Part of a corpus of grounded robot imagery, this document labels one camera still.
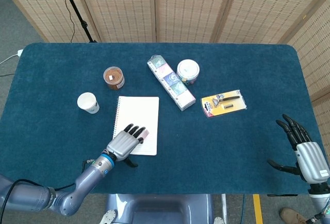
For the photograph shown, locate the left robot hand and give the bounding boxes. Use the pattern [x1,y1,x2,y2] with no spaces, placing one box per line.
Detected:
[106,123,146,168]

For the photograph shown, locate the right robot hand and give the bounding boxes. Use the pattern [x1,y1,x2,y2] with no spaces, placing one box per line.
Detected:
[267,114,330,183]

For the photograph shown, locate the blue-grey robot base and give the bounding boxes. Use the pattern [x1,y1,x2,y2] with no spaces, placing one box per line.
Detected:
[106,194,215,224]

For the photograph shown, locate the white spiral notebook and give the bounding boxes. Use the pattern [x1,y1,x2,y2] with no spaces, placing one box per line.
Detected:
[111,95,160,156]

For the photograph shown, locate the white paper cup blue flower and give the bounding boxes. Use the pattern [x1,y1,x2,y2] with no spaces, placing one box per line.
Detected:
[77,92,100,114]

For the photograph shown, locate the brown shoe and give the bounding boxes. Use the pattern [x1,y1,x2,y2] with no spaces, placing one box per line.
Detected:
[279,208,310,224]

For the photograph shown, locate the clear jar brown rubber bands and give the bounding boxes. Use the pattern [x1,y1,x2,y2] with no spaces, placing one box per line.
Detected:
[103,66,126,90]

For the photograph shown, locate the pastel tissue multipack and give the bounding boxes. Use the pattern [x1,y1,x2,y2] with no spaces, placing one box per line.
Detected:
[146,55,196,112]

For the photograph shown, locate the blue table cloth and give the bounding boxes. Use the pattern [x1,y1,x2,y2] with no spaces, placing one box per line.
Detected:
[0,42,330,195]

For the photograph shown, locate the razor in yellow blister pack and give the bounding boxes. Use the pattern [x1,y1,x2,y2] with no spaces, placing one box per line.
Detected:
[201,89,248,119]

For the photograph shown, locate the white table leg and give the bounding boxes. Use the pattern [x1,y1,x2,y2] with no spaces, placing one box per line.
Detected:
[221,194,228,222]

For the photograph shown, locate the clear jar colourful binder clips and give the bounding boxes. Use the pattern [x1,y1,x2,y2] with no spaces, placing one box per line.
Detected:
[176,59,201,85]

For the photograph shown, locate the black tripod stand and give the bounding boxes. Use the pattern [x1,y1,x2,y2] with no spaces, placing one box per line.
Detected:
[57,0,98,43]

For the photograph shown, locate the thin blue cable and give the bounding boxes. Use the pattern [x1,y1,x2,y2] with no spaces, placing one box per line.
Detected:
[241,194,246,224]

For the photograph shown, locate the thin black cable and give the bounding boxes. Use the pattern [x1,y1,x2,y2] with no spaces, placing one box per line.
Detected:
[53,0,76,42]

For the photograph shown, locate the white power cable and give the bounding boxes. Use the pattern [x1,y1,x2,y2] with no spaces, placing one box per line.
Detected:
[0,53,19,65]

